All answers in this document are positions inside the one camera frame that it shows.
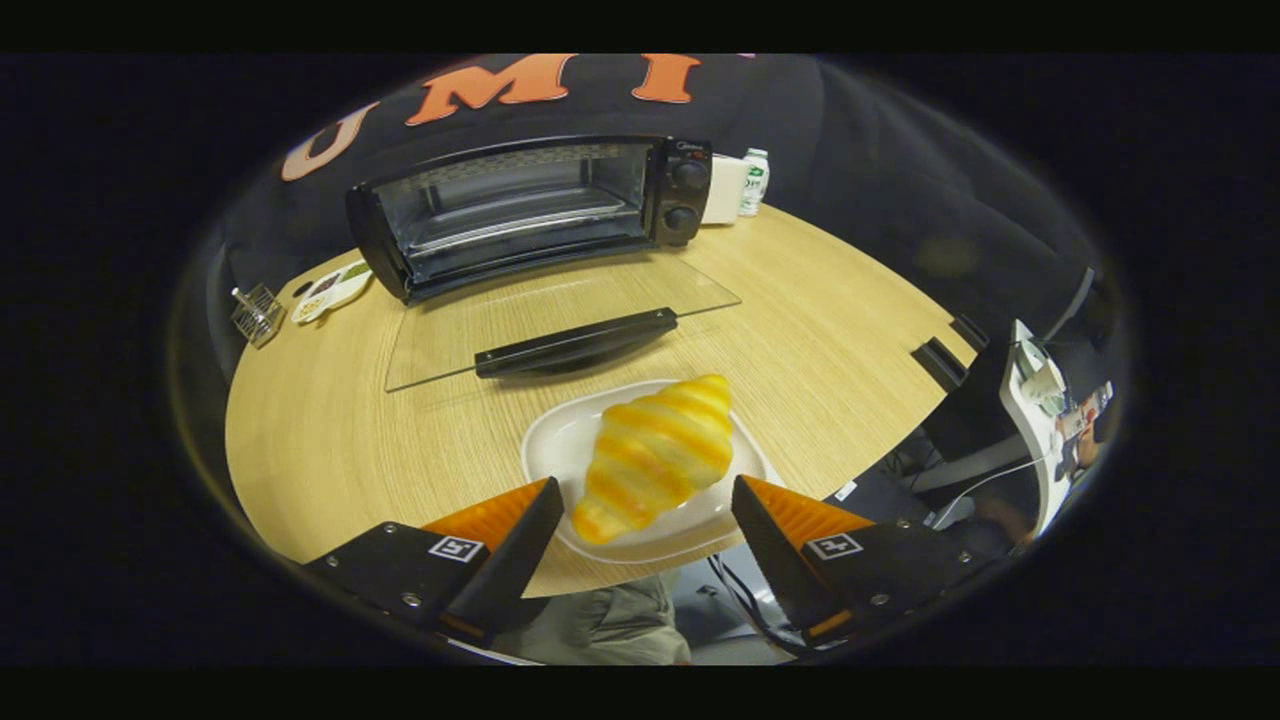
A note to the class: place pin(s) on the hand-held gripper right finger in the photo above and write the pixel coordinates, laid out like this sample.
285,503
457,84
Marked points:
775,560

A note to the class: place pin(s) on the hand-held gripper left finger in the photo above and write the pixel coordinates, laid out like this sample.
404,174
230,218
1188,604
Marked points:
515,570

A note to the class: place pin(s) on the yellow croissant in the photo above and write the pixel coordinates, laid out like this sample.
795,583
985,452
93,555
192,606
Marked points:
655,455

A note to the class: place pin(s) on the black toaster oven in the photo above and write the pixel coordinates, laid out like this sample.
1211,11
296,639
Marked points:
683,185

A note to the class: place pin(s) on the person's trouser leg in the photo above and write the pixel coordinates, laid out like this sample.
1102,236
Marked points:
600,625

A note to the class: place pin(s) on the white plate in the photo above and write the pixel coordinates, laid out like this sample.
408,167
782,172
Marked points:
560,440

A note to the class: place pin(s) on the white divided dish with grains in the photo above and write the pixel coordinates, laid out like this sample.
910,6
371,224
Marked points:
335,290

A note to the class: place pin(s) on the white bottle green label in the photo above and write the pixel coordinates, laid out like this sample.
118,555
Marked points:
755,185

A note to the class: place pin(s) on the black table edge bracket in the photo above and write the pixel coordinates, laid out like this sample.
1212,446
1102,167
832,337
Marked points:
940,365

